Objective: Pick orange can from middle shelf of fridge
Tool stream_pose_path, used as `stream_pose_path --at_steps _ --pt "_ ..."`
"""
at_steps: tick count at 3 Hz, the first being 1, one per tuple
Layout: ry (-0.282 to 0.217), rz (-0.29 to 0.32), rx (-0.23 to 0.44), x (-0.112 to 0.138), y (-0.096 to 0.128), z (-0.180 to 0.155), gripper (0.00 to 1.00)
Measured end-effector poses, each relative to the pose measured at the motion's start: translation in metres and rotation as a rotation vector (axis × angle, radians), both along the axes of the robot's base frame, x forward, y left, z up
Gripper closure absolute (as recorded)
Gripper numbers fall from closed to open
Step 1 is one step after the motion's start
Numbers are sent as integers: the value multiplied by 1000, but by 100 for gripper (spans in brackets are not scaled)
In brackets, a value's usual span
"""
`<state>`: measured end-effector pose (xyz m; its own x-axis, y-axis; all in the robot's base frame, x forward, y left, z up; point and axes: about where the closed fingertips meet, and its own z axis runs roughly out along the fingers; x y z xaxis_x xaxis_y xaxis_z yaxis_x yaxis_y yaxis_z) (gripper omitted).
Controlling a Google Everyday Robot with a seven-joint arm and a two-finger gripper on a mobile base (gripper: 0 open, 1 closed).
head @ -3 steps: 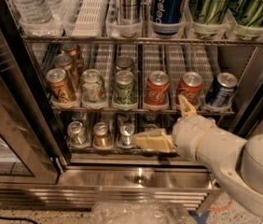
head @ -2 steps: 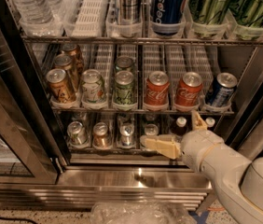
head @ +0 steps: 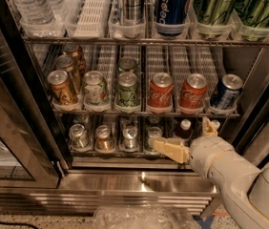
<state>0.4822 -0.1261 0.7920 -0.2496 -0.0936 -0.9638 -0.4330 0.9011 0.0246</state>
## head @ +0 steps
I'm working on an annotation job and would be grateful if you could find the white green patterned can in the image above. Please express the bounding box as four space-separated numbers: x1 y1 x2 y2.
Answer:
83 71 109 106

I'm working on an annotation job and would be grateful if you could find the right brown bottle white cap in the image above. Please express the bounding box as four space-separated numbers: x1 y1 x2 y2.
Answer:
212 119 220 130

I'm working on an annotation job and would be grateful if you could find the stainless steel fridge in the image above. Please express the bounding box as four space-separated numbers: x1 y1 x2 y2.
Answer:
0 0 269 216

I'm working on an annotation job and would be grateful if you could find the front green soda can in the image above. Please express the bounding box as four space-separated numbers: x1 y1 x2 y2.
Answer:
116 72 138 107

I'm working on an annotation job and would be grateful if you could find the right red Coca-Cola can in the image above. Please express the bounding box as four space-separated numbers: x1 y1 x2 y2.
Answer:
179 73 208 109

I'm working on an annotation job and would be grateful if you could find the left red Coca-Cola can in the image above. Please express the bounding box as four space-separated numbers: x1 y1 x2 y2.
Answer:
149 73 174 108

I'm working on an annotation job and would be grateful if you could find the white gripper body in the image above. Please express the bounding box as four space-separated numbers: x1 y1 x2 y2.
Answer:
189 135 234 178

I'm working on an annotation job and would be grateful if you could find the left brown bottle white cap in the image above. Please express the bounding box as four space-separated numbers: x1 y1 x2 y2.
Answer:
174 119 193 141

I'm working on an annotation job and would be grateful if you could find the silver green can bottom shelf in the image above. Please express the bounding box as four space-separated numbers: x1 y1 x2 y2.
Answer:
69 124 90 151

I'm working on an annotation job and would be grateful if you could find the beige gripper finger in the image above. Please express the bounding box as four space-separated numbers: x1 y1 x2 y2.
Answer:
149 137 190 163
202 117 218 136

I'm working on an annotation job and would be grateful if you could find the orange soda can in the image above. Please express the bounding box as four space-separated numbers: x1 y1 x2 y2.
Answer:
54 55 81 94
61 44 86 76
47 70 78 106

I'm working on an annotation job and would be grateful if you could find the red coca-cola can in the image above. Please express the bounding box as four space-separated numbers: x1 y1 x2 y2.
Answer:
149 73 174 108
179 73 208 109

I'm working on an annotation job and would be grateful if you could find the gold can bottom shelf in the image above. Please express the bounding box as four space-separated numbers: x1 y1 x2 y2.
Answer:
95 125 114 152

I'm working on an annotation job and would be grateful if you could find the left green tall can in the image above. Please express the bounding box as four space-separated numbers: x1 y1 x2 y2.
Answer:
193 0 236 40

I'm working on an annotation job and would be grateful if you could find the blue tape piece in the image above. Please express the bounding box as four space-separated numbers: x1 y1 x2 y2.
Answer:
194 216 214 229

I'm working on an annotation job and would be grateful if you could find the blue Pepsi can middle shelf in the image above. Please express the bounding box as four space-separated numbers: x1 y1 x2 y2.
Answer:
210 74 243 110

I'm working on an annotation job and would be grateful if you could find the glass fridge door left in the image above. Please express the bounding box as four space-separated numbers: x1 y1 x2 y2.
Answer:
0 0 59 188

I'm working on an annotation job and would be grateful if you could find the green soda can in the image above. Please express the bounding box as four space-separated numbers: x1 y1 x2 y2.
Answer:
117 56 138 74
116 72 138 107

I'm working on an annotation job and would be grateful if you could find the brown bottle white cap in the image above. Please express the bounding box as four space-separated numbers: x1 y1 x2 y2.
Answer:
212 119 220 130
174 119 193 141

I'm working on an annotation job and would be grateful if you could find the plaid tall can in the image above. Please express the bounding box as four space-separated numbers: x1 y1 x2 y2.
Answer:
120 0 144 26

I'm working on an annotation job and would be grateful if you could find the rear green soda can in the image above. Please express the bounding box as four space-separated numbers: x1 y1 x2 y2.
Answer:
117 56 138 74

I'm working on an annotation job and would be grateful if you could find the black cable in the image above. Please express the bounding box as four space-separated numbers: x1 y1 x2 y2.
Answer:
0 209 40 229

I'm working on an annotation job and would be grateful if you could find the large blue Pepsi can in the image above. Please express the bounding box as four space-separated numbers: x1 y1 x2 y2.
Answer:
154 0 190 36

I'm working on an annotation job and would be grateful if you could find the clear water bottle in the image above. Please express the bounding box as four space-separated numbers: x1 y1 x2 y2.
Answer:
12 0 54 25

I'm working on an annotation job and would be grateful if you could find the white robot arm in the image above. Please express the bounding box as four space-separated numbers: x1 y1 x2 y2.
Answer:
148 117 269 229

